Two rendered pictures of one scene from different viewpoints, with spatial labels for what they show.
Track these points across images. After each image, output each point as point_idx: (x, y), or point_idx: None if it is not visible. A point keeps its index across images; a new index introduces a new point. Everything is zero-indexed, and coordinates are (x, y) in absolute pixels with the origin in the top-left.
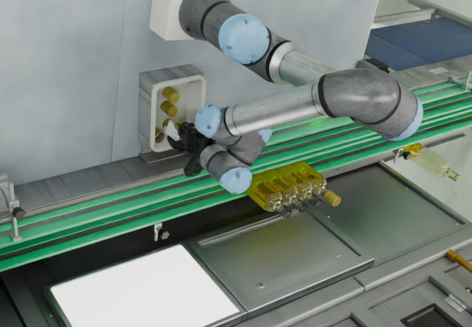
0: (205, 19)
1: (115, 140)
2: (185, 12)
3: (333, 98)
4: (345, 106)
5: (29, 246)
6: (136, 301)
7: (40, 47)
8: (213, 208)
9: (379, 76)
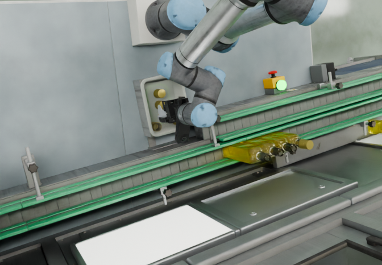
0: (159, 12)
1: (125, 136)
2: (148, 17)
3: None
4: None
5: (58, 213)
6: (143, 239)
7: (52, 63)
8: (219, 187)
9: None
